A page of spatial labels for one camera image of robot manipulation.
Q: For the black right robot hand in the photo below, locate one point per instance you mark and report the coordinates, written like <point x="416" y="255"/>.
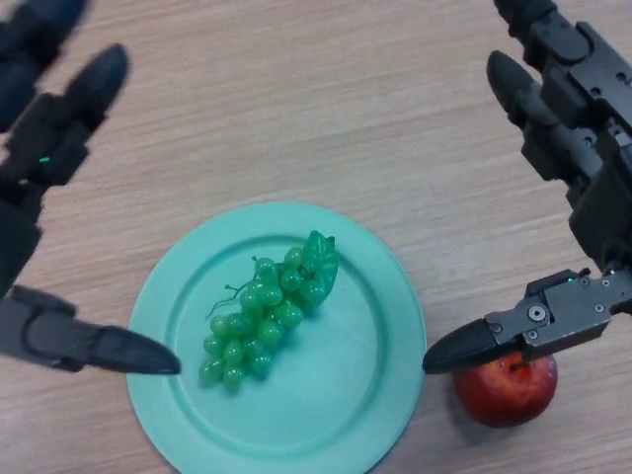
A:
<point x="582" y="148"/>

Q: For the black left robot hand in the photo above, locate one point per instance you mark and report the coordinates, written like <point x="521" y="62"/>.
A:
<point x="44" y="148"/>

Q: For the green grapes bunch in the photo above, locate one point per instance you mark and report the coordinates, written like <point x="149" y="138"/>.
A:
<point x="269" y="316"/>

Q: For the green round plate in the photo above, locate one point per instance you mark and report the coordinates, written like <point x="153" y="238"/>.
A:
<point x="336" y="395"/>

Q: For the red apple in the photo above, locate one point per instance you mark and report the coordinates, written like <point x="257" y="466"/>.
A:
<point x="506" y="390"/>

